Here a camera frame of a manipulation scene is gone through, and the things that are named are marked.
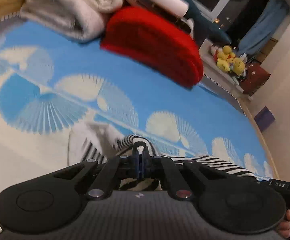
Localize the blue curtain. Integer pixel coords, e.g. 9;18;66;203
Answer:
237;0;290;56

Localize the dark red plush cushion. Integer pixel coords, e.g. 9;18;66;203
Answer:
239;63;271;96

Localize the blue patterned bed mat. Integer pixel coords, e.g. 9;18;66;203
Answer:
0;17;281;235

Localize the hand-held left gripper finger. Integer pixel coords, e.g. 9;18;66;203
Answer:
52;142;141;201
140;142;232;201

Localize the white window sill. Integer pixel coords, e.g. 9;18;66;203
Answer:
201;39;252;102

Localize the yellow plush toy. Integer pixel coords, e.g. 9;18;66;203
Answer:
216;45;236;72
231;57;246;75

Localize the purple box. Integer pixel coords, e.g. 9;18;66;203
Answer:
253;106;277;132

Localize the red folded blanket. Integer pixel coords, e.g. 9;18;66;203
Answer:
100;6;205;89

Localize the white and striped hooded top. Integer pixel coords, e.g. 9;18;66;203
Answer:
67;122;259;193

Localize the blue shark plush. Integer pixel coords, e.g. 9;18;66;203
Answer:
155;0;232;43

